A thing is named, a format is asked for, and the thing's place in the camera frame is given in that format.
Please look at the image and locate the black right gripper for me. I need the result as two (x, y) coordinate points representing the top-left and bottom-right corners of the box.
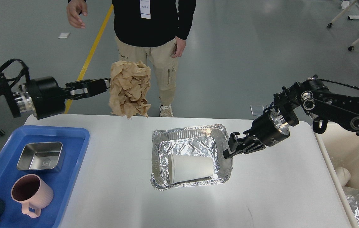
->
(223, 111), (290, 159)

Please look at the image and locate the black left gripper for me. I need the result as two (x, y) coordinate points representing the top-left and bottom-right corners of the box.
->
(24, 77), (110, 120)

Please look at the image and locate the brown paper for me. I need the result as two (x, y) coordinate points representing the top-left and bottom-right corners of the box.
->
(108, 60), (151, 119)

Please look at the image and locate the aluminium foil tray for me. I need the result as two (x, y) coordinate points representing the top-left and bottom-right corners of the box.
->
(150, 124), (233, 191)

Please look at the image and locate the square stainless steel tray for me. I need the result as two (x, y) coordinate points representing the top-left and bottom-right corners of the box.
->
(16, 142), (65, 173)

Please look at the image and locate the white paper cup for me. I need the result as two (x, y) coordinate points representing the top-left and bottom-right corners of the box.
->
(168, 154), (214, 184)

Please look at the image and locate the pink ribbed mug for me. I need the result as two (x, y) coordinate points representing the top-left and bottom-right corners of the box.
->
(10, 174), (54, 218)

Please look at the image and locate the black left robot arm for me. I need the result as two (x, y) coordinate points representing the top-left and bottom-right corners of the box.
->
(0, 58), (110, 137)

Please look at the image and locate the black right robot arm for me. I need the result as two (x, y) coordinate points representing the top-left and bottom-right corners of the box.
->
(223, 75), (359, 159)

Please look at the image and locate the floor socket plate left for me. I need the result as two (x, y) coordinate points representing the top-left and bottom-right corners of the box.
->
(250, 105), (266, 116)

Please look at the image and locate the blue plastic tray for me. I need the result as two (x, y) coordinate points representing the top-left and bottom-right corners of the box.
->
(0, 125), (90, 228)

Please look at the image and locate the white floor label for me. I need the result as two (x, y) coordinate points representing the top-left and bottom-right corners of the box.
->
(58, 32), (70, 39)

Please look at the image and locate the beige plastic bin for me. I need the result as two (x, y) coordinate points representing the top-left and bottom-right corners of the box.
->
(315, 122), (359, 228)

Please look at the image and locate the white cup in bin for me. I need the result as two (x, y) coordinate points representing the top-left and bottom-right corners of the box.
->
(335, 167), (351, 187)

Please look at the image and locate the person in black sweater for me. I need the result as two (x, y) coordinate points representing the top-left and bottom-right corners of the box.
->
(66, 0), (197, 118)

